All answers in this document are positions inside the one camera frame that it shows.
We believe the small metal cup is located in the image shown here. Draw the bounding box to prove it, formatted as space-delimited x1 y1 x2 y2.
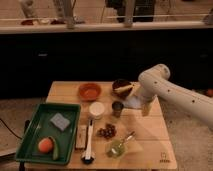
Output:
112 101 124 118

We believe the green plastic tray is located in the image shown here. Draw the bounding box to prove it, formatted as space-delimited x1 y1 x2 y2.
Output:
15 103 81 165

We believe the white dish brush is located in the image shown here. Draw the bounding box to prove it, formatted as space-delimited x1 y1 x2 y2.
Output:
81 120 95 164

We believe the wooden block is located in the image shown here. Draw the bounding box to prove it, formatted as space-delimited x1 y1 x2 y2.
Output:
75 125 87 149

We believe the green cucumber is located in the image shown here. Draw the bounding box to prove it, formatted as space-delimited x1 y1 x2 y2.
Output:
49 136 59 160

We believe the blue-grey towel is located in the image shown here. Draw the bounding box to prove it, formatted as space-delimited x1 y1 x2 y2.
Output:
123 95 141 109

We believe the yellow banana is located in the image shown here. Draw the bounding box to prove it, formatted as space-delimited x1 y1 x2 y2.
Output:
114 85 133 93

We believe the dark brown bowl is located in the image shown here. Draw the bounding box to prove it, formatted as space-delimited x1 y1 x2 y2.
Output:
112 79 133 99

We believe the bunch of dark grapes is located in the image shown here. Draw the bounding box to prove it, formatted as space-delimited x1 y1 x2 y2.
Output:
97 123 116 139

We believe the white paper cup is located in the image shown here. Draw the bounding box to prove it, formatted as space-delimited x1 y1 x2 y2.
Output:
89 102 105 119

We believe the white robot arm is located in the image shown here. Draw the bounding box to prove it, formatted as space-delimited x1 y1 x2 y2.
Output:
136 64 213 129

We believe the green glass dish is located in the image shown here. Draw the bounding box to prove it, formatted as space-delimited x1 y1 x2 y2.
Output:
106 140 125 158

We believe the grey-blue sponge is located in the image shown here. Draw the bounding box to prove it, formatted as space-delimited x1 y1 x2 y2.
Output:
50 113 70 131

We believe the orange fruit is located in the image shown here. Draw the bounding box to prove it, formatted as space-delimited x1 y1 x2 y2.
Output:
38 138 53 153

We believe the orange plastic bowl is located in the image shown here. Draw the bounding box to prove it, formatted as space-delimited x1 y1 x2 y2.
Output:
78 83 101 101

